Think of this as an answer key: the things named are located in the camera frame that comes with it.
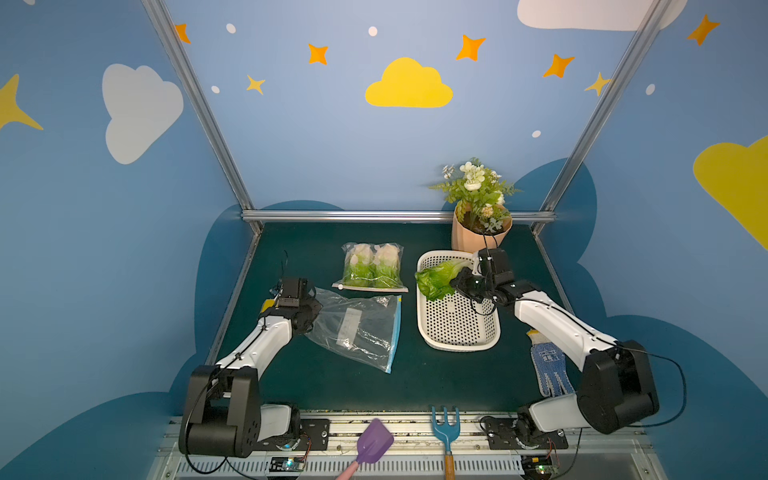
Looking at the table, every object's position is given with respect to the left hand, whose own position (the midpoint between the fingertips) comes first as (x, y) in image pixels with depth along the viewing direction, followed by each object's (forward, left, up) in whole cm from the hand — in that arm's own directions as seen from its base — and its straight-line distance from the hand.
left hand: (322, 304), depth 91 cm
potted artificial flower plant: (+30, -52, +10) cm, 61 cm away
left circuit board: (-40, +3, -7) cm, 41 cm away
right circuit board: (-39, -58, -6) cm, 70 cm away
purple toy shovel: (-36, -17, -5) cm, 40 cm away
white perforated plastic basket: (-1, -42, -7) cm, 43 cm away
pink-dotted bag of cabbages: (+14, -15, +1) cm, 20 cm away
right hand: (+6, -40, +8) cm, 41 cm away
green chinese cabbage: (+5, -34, +7) cm, 35 cm away
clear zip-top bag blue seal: (-8, -13, 0) cm, 16 cm away
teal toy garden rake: (-33, -35, -5) cm, 48 cm away
